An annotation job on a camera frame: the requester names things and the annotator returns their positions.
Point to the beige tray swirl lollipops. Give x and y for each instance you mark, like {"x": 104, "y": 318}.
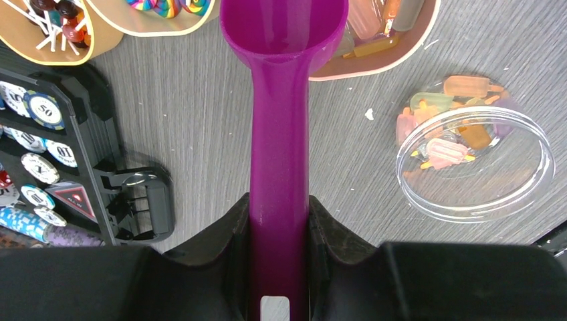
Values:
{"x": 148, "y": 23}

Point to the magenta plastic scoop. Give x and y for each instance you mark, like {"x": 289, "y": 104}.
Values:
{"x": 282, "y": 43}

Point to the orange tray with lollipops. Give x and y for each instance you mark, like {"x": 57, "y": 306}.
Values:
{"x": 45, "y": 38}

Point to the pink tray popsicle candies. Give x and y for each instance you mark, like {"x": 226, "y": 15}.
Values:
{"x": 375, "y": 63}

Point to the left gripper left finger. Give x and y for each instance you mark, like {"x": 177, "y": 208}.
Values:
{"x": 204, "y": 278}

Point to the clear round plastic jar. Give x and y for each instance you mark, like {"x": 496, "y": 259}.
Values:
{"x": 468, "y": 153}

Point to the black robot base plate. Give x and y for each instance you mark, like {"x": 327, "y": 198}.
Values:
{"x": 554, "y": 241}

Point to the black poker chip case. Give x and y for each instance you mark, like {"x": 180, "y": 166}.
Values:
{"x": 65, "y": 182}

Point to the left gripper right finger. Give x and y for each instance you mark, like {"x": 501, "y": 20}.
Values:
{"x": 351, "y": 279}

